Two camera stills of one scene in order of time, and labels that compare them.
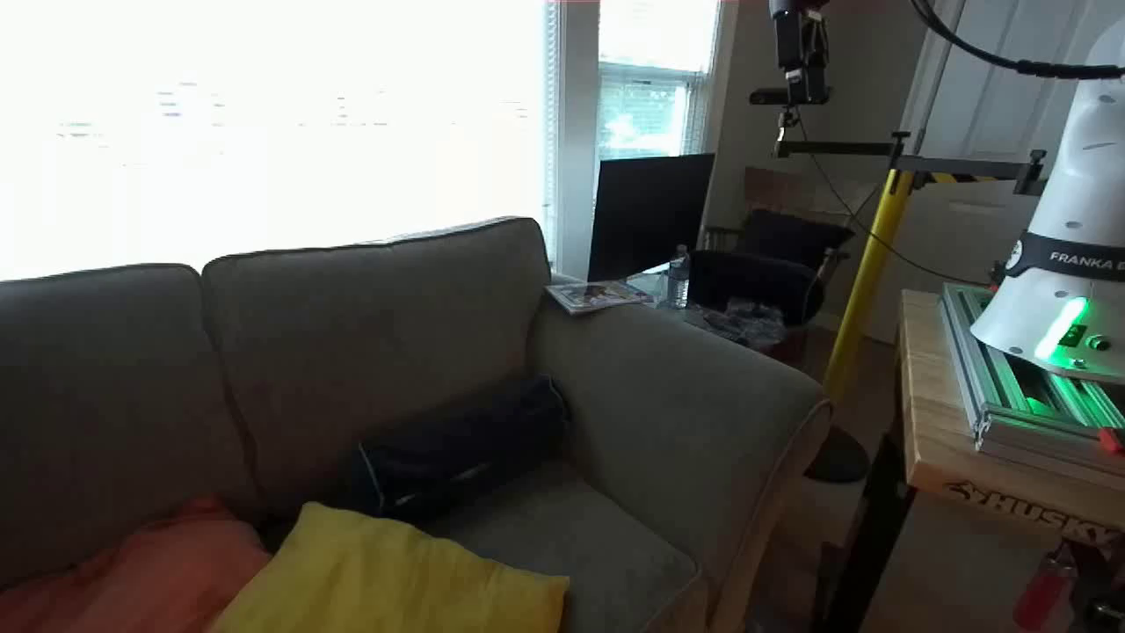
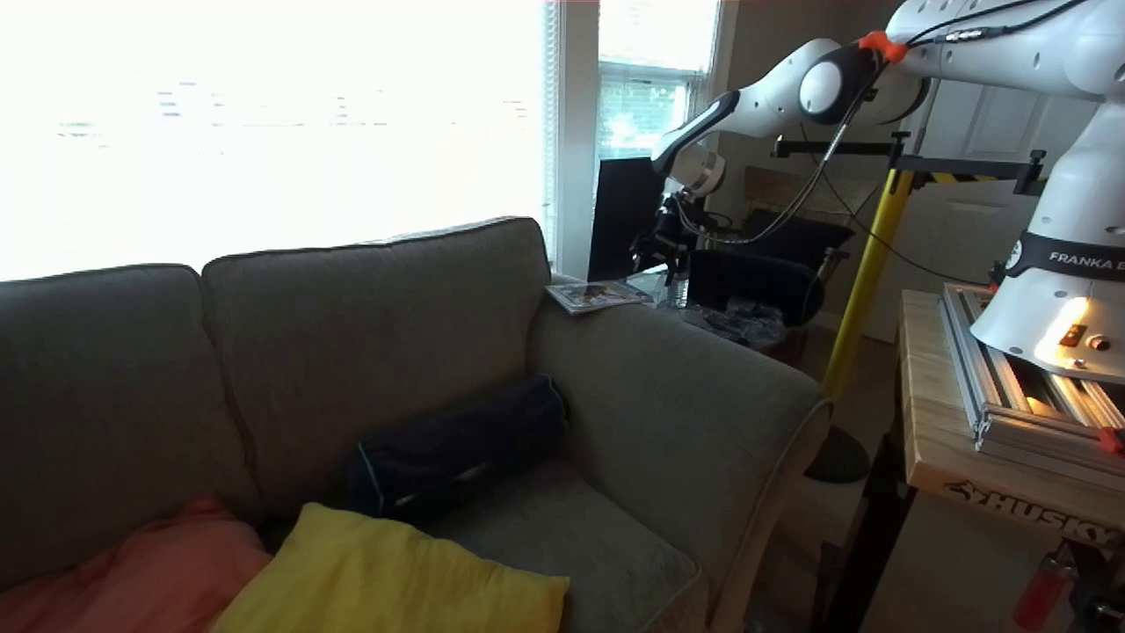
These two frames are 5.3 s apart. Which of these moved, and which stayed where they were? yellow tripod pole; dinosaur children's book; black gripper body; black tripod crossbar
Moved: black gripper body
Stayed: yellow tripod pole; dinosaur children's book; black tripod crossbar
